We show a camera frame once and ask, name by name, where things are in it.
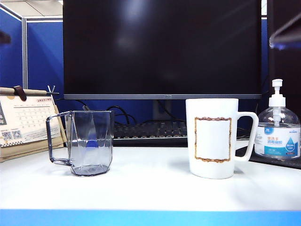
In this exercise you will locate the beige wooden pen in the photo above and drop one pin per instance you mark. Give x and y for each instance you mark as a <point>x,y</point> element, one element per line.
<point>35,91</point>

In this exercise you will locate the silver monitor stand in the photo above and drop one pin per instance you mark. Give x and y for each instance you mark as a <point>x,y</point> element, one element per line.
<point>158,110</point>

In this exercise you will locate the brown leather pen loop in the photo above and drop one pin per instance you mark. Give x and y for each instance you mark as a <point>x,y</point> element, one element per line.
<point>21,93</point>

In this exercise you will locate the black HSD monitor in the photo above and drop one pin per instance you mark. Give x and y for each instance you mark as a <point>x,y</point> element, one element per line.
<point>287,70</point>

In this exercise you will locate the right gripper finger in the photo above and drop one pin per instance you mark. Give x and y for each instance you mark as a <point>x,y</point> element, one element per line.
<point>288,35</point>

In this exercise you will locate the black keyboard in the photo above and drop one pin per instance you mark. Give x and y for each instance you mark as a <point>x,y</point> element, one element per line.
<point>145,130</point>

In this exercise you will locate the beige desk calendar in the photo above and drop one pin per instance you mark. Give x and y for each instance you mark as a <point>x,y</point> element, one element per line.
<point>26,122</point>

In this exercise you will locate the white ceramic mug gold frame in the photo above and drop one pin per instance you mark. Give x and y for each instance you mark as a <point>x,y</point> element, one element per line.
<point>211,141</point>

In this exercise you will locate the transparent faceted plastic cup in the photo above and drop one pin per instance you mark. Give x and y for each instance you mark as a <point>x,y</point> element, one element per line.
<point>89,155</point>

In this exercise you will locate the small metal clip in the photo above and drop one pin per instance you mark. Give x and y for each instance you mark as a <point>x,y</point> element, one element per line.
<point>52,90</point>

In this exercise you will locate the black desk mat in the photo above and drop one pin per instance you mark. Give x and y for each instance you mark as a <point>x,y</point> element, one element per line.
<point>282,163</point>

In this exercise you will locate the clear hand sanitizer pump bottle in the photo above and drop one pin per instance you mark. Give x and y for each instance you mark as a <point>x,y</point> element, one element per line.
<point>277,143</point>

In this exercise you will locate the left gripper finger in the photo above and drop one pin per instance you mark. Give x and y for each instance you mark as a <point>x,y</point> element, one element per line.
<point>4,37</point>

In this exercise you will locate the large black AOC monitor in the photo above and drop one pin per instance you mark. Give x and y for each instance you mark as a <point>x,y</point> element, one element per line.
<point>164,47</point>

